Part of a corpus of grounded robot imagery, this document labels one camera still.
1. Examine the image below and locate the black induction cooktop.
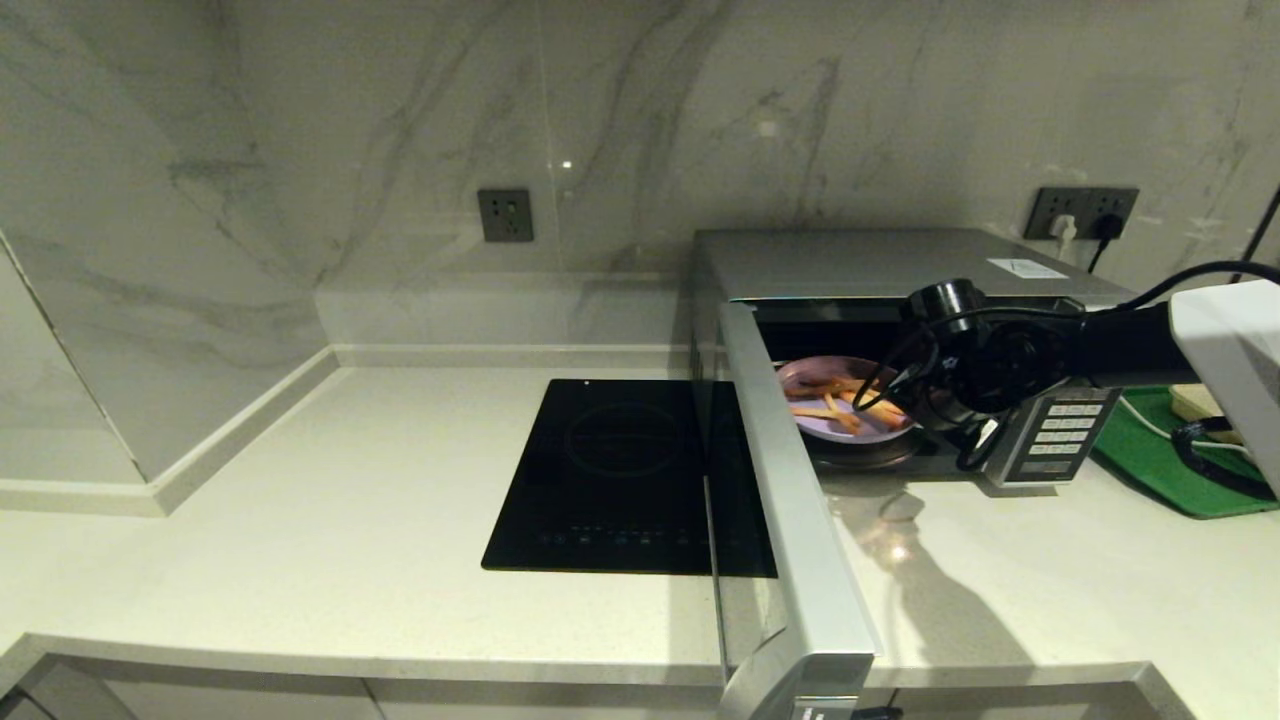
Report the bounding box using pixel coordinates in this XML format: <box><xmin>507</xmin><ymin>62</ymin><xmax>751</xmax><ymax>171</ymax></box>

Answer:
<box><xmin>481</xmin><ymin>378</ymin><xmax>716</xmax><ymax>576</ymax></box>

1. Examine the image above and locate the dark glass microwave door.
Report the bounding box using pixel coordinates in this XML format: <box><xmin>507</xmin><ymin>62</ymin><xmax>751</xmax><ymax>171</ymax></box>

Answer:
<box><xmin>700</xmin><ymin>302</ymin><xmax>901</xmax><ymax>720</ymax></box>

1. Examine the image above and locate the grey single wall socket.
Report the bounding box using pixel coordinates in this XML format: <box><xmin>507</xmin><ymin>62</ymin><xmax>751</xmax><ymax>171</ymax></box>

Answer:
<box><xmin>477</xmin><ymin>188</ymin><xmax>534</xmax><ymax>244</ymax></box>

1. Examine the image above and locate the green plastic tray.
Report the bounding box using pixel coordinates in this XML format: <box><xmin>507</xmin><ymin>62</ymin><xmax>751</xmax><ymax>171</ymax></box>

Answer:
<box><xmin>1092</xmin><ymin>386</ymin><xmax>1280</xmax><ymax>519</ymax></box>

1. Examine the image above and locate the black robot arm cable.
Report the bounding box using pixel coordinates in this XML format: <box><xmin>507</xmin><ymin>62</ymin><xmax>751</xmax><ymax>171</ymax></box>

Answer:
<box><xmin>850</xmin><ymin>260</ymin><xmax>1280</xmax><ymax>498</ymax></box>

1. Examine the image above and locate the beige plastic box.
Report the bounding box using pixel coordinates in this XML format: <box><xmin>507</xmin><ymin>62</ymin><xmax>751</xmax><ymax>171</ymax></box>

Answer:
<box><xmin>1170</xmin><ymin>385</ymin><xmax>1219</xmax><ymax>423</ymax></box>

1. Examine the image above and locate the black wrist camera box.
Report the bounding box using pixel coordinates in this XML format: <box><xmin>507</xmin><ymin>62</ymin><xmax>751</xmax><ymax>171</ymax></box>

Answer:
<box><xmin>907</xmin><ymin>279</ymin><xmax>987</xmax><ymax>324</ymax></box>

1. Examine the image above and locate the grey angled cabinet panel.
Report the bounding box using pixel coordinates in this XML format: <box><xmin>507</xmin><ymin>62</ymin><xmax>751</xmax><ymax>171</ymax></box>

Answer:
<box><xmin>20</xmin><ymin>660</ymin><xmax>136</xmax><ymax>720</ymax></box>

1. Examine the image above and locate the purple plastic plate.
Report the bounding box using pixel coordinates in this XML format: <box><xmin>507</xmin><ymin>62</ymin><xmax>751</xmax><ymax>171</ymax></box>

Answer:
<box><xmin>777</xmin><ymin>356</ymin><xmax>917</xmax><ymax>444</ymax></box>

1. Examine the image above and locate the white power cable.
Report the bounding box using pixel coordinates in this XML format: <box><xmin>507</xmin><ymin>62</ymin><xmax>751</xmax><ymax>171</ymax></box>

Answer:
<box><xmin>1118</xmin><ymin>395</ymin><xmax>1251</xmax><ymax>453</ymax></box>

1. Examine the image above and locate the dark round plate base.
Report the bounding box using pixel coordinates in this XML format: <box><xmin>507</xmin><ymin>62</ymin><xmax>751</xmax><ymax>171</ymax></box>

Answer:
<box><xmin>803</xmin><ymin>428</ymin><xmax>927</xmax><ymax>471</ymax></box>

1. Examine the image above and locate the silver Panasonic microwave oven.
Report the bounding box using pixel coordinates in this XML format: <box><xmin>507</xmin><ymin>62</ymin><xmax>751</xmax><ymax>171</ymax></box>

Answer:
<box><xmin>688</xmin><ymin>228</ymin><xmax>1143</xmax><ymax>491</ymax></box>

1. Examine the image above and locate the grey double wall socket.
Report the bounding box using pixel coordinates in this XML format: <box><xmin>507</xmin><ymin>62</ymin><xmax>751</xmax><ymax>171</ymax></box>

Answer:
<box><xmin>1024</xmin><ymin>186</ymin><xmax>1141</xmax><ymax>241</ymax></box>

